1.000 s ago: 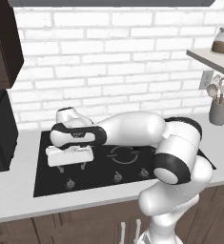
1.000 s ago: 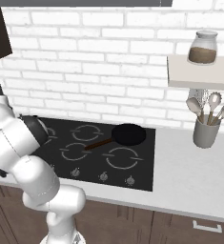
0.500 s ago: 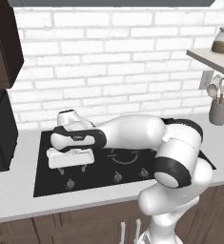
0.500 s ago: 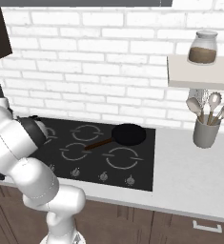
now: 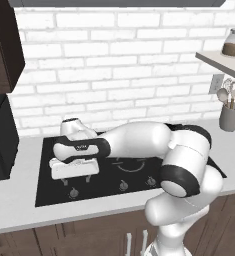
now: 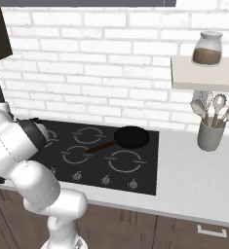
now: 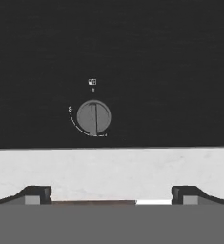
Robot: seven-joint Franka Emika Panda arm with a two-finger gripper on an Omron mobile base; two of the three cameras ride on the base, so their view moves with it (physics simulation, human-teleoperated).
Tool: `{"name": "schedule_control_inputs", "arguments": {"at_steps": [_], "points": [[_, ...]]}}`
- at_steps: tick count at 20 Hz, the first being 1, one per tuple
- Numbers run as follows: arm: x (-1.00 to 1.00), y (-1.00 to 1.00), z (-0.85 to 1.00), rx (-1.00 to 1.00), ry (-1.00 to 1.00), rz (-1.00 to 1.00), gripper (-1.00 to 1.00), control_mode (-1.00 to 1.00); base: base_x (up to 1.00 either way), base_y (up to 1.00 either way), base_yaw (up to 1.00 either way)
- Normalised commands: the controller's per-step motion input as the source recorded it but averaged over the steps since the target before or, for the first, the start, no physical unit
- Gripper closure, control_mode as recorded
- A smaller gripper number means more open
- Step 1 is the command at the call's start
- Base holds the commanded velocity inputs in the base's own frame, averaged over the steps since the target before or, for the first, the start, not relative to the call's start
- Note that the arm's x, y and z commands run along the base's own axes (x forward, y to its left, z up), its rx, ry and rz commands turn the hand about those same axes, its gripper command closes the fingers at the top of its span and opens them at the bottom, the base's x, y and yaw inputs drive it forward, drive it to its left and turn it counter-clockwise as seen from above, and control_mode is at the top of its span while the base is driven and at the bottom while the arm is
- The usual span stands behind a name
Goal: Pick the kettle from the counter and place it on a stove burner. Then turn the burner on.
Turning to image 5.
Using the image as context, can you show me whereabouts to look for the dark brown cupboard door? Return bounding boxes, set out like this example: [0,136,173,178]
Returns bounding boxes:
[185,192,235,256]
[33,213,138,256]
[134,208,163,256]
[0,227,45,256]

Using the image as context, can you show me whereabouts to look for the grey hob knob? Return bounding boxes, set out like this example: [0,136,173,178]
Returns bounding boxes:
[68,187,79,200]
[118,179,130,192]
[146,175,157,188]

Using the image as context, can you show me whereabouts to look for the grey range hood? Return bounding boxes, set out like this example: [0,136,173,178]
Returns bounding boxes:
[7,0,228,9]

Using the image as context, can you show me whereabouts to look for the black appliance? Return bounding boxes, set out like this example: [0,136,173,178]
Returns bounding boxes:
[0,93,20,183]

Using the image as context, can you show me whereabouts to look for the white wall shelf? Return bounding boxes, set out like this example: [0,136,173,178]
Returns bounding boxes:
[194,50,235,80]

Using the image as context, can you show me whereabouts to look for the dark brown wall cupboard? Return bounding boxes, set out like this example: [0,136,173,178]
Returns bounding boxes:
[0,0,26,95]

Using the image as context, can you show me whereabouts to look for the grey wall socket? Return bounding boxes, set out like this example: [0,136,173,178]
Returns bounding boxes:
[208,73,225,95]

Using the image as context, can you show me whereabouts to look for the metal whisk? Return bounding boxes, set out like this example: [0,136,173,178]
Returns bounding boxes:
[222,78,235,110]

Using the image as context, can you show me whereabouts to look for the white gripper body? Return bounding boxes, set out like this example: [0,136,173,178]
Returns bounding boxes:
[50,161,101,181]

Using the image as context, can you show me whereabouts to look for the white cupboard handle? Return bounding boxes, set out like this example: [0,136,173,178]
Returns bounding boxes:
[141,229,149,256]
[125,232,133,256]

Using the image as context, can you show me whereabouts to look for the black hob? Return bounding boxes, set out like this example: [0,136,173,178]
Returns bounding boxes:
[34,131,228,208]

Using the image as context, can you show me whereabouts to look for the grey utensil pot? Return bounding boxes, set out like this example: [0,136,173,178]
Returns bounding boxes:
[218,103,235,133]

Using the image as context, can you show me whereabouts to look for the grey spoon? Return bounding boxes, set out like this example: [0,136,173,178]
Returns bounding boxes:
[216,87,231,109]

